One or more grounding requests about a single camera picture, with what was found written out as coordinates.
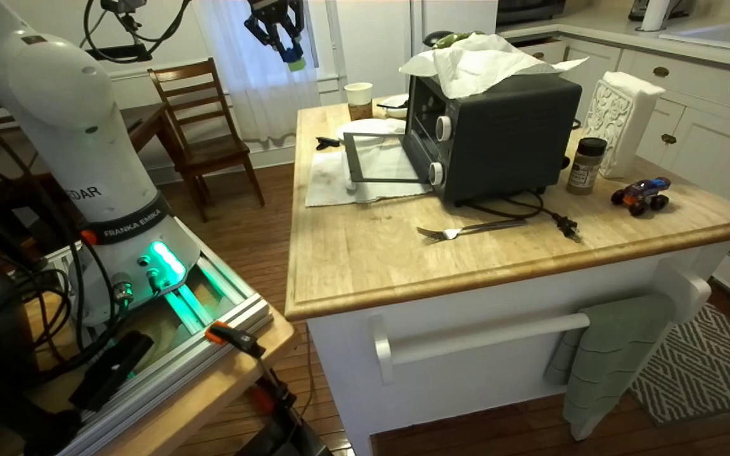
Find black countertop appliance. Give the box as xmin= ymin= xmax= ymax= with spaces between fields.
xmin=496 ymin=0 xmax=566 ymax=27

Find green hanging towel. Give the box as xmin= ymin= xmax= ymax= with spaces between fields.
xmin=543 ymin=290 xmax=679 ymax=445

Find patterned grey rug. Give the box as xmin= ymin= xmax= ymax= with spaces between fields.
xmin=628 ymin=303 xmax=730 ymax=429

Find white refrigerator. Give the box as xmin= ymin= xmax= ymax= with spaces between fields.
xmin=329 ymin=0 xmax=503 ymax=99

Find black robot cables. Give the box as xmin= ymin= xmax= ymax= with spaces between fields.
xmin=0 ymin=239 xmax=123 ymax=384

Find aluminium robot mount platform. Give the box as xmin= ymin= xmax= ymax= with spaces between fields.
xmin=43 ymin=213 xmax=275 ymax=456

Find white kitchen island base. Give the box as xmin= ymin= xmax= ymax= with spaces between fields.
xmin=305 ymin=244 xmax=716 ymax=456

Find white curtain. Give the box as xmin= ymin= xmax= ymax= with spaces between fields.
xmin=196 ymin=0 xmax=335 ymax=148

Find white kitchen sink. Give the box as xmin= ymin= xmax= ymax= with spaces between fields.
xmin=659 ymin=21 xmax=730 ymax=59

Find white round plate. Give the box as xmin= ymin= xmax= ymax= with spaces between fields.
xmin=372 ymin=92 xmax=410 ymax=113

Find wooden cart top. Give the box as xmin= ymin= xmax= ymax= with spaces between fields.
xmin=20 ymin=295 xmax=296 ymax=456

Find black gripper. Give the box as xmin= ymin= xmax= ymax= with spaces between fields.
xmin=243 ymin=0 xmax=306 ymax=62

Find black oven power cord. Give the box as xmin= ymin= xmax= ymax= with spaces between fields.
xmin=463 ymin=187 xmax=581 ymax=241

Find red and black small object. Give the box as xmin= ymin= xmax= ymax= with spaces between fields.
xmin=608 ymin=175 xmax=674 ymax=218

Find white cloth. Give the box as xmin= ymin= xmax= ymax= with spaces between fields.
xmin=399 ymin=33 xmax=590 ymax=101

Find metal fork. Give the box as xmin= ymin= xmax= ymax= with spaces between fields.
xmin=417 ymin=215 xmax=531 ymax=244

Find orange black clamp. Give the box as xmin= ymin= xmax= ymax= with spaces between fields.
xmin=206 ymin=323 xmax=335 ymax=456

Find white ornate box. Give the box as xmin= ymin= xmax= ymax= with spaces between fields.
xmin=583 ymin=68 xmax=667 ymax=182

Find green round object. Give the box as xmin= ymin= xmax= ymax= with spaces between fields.
xmin=420 ymin=29 xmax=470 ymax=51

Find flat black box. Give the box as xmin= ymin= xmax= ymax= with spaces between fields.
xmin=69 ymin=328 xmax=158 ymax=414

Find spice jar black lid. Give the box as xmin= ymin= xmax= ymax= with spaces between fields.
xmin=566 ymin=134 xmax=612 ymax=199

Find white base cabinets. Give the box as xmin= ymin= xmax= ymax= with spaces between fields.
xmin=499 ymin=23 xmax=730 ymax=319

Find white towel bar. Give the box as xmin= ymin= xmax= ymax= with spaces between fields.
xmin=370 ymin=313 xmax=593 ymax=386

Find white table mat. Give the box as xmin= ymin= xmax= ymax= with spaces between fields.
xmin=301 ymin=118 xmax=437 ymax=210

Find black toaster oven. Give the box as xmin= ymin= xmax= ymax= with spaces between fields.
xmin=342 ymin=71 xmax=585 ymax=208

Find wooden chair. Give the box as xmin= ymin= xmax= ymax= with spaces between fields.
xmin=145 ymin=57 xmax=267 ymax=223

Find black camera on stand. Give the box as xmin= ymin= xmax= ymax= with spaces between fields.
xmin=81 ymin=0 xmax=196 ymax=66

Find white paper towel roll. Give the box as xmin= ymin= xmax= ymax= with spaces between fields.
xmin=638 ymin=0 xmax=679 ymax=35

